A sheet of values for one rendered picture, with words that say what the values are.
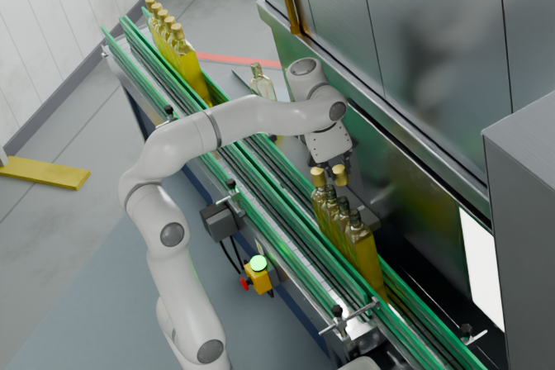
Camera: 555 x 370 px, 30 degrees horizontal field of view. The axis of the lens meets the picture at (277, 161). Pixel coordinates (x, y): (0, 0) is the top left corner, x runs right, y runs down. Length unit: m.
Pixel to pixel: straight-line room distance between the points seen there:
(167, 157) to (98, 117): 3.28
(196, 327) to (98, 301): 0.94
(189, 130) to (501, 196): 1.14
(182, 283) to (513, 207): 1.35
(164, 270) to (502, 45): 0.97
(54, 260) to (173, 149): 2.59
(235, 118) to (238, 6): 3.77
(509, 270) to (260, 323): 1.90
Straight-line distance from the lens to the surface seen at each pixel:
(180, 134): 2.22
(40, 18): 5.54
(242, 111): 2.27
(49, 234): 4.90
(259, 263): 2.90
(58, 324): 3.37
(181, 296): 2.44
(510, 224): 1.22
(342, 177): 2.53
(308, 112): 2.26
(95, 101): 5.61
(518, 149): 1.14
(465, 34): 1.95
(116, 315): 3.31
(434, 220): 2.44
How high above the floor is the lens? 3.05
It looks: 39 degrees down
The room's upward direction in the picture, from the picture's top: 16 degrees counter-clockwise
